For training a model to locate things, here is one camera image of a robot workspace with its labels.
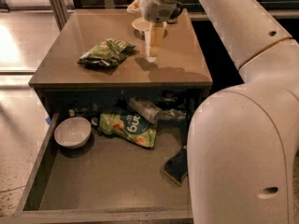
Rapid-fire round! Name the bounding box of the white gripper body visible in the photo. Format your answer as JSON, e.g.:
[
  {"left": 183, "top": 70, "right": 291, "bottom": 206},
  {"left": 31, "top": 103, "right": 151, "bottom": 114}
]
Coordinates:
[{"left": 139, "top": 0, "right": 182, "bottom": 23}]

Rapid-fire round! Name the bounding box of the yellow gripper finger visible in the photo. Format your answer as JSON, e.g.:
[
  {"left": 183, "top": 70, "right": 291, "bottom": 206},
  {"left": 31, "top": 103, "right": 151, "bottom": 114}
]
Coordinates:
[
  {"left": 145, "top": 22, "right": 164, "bottom": 63},
  {"left": 127, "top": 0, "right": 140, "bottom": 13}
]

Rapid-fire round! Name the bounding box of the green jalapeno chip bag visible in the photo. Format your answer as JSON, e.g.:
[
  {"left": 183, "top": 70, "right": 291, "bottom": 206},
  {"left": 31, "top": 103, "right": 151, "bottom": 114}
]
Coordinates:
[{"left": 78, "top": 38, "right": 135, "bottom": 68}]

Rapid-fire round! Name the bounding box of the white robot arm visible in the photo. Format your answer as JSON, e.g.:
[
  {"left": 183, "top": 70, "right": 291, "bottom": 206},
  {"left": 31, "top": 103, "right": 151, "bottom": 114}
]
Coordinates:
[{"left": 129, "top": 0, "right": 299, "bottom": 224}]

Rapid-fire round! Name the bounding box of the grey cabinet with glossy top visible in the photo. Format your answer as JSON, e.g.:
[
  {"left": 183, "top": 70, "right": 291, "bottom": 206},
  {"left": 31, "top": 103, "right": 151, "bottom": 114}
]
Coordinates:
[{"left": 28, "top": 7, "right": 214, "bottom": 117}]

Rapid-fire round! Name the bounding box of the green snack bag in drawer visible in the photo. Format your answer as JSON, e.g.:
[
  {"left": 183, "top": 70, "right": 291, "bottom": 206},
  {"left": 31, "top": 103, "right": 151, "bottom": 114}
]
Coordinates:
[{"left": 99, "top": 110, "right": 156, "bottom": 148}]

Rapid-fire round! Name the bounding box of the white bowl in drawer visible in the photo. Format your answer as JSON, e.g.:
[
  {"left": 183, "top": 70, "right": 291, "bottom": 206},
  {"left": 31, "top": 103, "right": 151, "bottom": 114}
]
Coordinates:
[{"left": 54, "top": 117, "right": 92, "bottom": 149}]

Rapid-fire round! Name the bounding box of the open grey top drawer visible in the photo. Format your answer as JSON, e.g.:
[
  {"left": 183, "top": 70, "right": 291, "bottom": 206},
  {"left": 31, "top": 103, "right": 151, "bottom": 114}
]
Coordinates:
[{"left": 0, "top": 112, "right": 192, "bottom": 224}]

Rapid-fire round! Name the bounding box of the white bowl on cabinet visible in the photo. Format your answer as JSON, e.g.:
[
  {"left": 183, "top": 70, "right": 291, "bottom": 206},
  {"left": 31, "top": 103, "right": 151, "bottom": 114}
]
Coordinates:
[{"left": 132, "top": 17, "right": 168, "bottom": 34}]

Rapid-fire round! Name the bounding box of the clear plastic water bottle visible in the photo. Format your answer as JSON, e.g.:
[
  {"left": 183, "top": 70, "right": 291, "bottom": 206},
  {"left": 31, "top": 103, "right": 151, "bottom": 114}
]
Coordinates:
[{"left": 129, "top": 97, "right": 187, "bottom": 124}]

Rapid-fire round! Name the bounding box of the black and yellow sponge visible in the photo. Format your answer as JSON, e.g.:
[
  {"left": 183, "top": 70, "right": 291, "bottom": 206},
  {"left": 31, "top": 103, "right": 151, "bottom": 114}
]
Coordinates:
[{"left": 164, "top": 147, "right": 188, "bottom": 187}]

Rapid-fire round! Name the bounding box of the blue tape piece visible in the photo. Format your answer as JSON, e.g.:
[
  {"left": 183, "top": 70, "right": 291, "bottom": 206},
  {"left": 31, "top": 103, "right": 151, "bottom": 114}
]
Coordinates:
[{"left": 46, "top": 117, "right": 51, "bottom": 124}]

